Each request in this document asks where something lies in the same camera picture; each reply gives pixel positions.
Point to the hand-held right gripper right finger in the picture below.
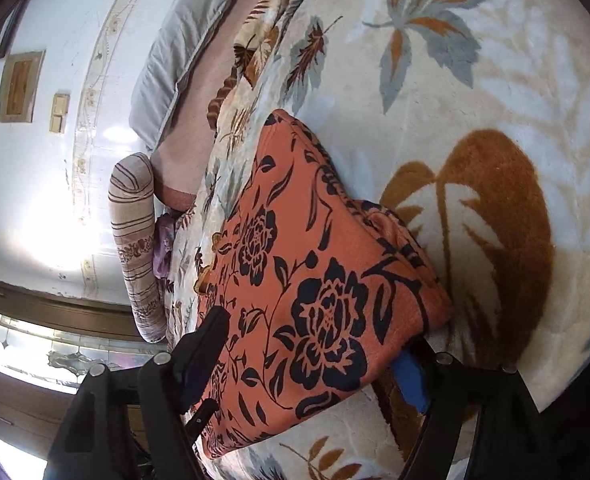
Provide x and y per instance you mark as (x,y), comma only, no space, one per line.
(415,380)

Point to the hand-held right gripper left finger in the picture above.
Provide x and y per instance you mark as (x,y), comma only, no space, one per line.
(200,360)

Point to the orange floral shirt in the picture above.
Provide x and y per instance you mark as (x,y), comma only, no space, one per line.
(315,260)

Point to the purple cloth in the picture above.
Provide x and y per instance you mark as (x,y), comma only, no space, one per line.
(164,245)

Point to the striped rolled bolster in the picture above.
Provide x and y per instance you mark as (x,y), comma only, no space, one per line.
(135,240)

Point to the stained glass door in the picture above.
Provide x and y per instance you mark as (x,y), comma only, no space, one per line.
(25,345)

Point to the pink bed sheet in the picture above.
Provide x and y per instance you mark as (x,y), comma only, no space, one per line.
(195,125)

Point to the leaf print blanket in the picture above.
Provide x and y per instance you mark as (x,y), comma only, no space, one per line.
(475,85)

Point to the grey pillow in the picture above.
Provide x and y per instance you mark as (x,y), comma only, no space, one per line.
(175,60)

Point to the beige light switch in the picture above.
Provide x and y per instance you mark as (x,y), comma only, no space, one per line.
(60,112)

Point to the framed wall panel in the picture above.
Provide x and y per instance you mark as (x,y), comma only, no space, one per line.
(21,85)

